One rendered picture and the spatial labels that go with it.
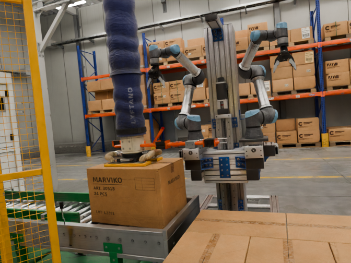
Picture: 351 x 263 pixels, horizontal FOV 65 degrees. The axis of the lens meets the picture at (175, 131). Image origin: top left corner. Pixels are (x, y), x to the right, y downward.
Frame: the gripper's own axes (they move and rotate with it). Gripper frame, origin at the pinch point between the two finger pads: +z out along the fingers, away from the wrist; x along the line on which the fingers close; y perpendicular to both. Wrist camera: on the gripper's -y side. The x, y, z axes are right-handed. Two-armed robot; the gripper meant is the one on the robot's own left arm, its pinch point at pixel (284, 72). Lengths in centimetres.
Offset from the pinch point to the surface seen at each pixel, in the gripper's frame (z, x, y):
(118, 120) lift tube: 25, 114, -41
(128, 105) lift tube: 15, 106, -40
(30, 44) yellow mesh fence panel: -28, 152, -75
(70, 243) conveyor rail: 106, 148, -64
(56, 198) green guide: 94, 210, -6
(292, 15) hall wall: -277, -91, 808
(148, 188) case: 70, 90, -53
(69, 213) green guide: 89, 155, -54
